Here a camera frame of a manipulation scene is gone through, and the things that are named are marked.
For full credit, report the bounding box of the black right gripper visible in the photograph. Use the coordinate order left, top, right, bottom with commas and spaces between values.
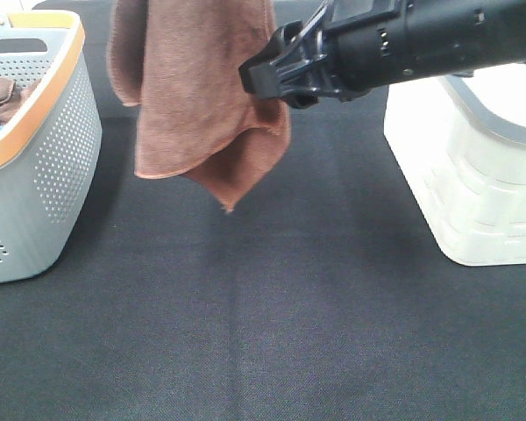
238, 21, 346, 109

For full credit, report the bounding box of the brown microfibre towel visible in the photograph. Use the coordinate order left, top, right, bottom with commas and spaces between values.
107, 1, 291, 211

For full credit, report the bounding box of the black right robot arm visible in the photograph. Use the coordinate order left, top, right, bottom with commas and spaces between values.
238, 0, 526, 109

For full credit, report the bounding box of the brown towel in basket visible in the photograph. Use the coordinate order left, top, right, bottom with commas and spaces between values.
0, 77, 41, 126

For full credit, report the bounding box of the white lidded storage basket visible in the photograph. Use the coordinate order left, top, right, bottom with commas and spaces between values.
384, 64, 526, 266

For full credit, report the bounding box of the black table cloth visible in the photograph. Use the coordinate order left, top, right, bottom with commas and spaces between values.
0, 1, 526, 420

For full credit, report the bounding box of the grey perforated laundry basket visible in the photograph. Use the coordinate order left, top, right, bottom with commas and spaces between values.
0, 11, 102, 283

